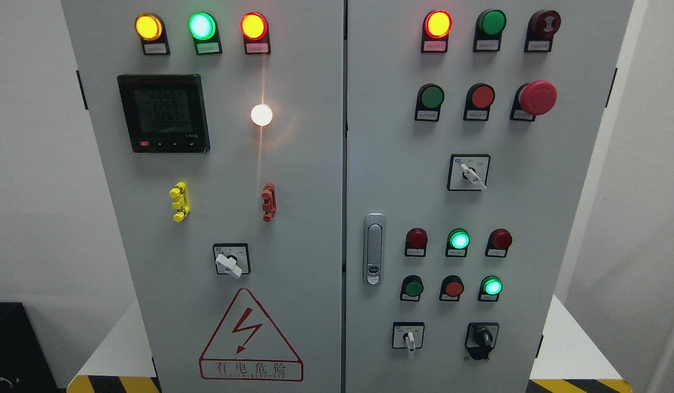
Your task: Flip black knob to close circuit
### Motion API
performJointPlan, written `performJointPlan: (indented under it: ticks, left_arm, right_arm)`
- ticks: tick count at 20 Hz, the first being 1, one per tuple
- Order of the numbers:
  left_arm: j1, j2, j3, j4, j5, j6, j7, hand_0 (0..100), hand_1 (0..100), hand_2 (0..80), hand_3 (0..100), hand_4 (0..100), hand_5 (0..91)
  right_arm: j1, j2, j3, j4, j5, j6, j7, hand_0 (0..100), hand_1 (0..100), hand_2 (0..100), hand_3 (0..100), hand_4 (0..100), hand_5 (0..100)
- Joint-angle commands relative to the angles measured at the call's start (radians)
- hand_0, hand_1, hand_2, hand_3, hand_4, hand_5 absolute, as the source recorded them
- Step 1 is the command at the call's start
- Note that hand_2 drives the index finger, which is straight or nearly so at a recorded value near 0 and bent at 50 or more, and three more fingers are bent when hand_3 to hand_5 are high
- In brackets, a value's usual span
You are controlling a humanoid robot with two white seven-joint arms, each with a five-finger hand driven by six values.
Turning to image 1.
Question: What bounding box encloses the green lit lamp middle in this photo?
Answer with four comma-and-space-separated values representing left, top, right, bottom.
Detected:
445, 228, 470, 257

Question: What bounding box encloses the white-handled selector switch upper right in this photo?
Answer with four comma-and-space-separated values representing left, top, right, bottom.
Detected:
446, 154, 491, 192

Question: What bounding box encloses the black box on floor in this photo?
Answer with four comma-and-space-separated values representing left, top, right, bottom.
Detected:
0, 302, 59, 392

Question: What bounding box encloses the silver door latch handle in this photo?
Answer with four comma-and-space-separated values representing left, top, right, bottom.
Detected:
362, 212, 386, 285

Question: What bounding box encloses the yellow terminal connector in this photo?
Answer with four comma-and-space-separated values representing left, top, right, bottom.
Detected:
169, 181, 190, 222

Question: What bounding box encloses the white-handled selector switch lower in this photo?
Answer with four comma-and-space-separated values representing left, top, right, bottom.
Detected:
391, 321, 426, 360

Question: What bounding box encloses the white lit indicator lamp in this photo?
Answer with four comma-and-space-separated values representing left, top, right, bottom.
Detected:
250, 104, 274, 127

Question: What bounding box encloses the black digital power meter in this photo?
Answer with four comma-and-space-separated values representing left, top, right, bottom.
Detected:
117, 74, 210, 153

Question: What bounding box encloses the black knob rotary switch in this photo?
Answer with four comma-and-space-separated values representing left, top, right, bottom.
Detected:
466, 323, 500, 360

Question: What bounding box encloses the red push button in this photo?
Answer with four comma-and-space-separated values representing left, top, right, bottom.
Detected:
439, 275, 464, 302
462, 83, 496, 121

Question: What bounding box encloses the red terminal connector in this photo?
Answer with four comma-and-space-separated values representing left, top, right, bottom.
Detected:
260, 182, 277, 222

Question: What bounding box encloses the grey cabinet right door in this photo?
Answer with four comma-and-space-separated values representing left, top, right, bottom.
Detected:
344, 1, 633, 392

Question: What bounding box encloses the green push button lower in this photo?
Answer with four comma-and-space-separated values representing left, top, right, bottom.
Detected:
399, 275, 424, 302

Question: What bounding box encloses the grey cabinet door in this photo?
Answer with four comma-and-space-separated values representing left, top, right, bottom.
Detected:
344, 1, 633, 392
62, 1, 344, 392

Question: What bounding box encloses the dark red lamp left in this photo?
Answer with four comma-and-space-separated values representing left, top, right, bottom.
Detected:
404, 227, 427, 257

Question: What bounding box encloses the red emergency stop button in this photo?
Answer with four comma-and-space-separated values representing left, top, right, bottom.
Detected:
509, 80, 557, 122

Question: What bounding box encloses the red push button upper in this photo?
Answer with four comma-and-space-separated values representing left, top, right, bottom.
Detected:
462, 83, 496, 121

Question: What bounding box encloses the red lit indicator lamp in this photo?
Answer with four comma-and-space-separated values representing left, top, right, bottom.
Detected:
240, 12, 271, 55
421, 9, 452, 53

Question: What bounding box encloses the green unlit indicator lamp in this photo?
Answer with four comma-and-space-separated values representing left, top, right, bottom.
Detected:
473, 8, 507, 52

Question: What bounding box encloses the red lit indicator lamp right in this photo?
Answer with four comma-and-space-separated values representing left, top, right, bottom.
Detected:
421, 9, 452, 53

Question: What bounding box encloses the green push button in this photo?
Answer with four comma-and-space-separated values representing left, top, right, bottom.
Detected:
399, 275, 424, 302
414, 83, 445, 122

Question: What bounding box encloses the dark red lamp right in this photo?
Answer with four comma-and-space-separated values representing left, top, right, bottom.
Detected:
485, 228, 513, 258

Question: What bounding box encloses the white-handled selector switch left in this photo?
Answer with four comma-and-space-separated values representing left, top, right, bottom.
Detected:
212, 243, 252, 279

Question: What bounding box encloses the red push button lower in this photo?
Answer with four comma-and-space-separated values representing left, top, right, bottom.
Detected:
439, 275, 464, 302

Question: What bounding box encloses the green push button upper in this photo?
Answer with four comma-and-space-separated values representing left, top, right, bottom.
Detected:
414, 83, 445, 122

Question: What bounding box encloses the red electric hazard sticker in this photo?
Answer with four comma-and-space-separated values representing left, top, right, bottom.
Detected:
199, 288, 304, 382

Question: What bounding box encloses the dark red buzzer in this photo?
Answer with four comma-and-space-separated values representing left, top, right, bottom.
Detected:
524, 10, 562, 53

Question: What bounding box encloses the red lit indicator lamp left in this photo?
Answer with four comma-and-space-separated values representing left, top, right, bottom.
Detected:
240, 12, 271, 55

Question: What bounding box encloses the white-handled selector switch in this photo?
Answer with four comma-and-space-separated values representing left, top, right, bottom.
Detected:
212, 243, 252, 279
391, 321, 426, 360
446, 154, 491, 192

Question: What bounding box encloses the grey cabinet left door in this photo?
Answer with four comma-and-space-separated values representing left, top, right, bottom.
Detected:
62, 1, 344, 392

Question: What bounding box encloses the dark red lamp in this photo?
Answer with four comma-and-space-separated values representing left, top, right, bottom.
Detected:
485, 228, 513, 258
404, 227, 427, 257

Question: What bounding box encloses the yellow indicator lamp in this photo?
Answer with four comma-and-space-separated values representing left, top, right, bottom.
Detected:
135, 13, 170, 56

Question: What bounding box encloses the green lit button lower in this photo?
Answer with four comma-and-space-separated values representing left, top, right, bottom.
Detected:
478, 275, 503, 302

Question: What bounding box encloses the green lit indicator lamp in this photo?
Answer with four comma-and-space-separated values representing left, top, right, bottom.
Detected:
188, 11, 223, 55

